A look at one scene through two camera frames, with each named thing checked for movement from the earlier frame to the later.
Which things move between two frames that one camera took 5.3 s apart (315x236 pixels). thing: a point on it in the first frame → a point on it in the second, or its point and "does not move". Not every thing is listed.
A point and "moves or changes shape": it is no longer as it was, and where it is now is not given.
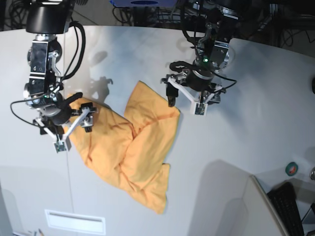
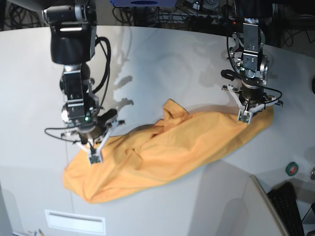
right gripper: x=200 y=79 → x=252 y=95
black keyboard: x=284 y=197 does not move
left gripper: x=60 y=113 → x=92 y=131
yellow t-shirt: x=133 y=152 moves or changes shape
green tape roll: x=291 y=168 does not move
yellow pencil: x=41 y=233 does not move
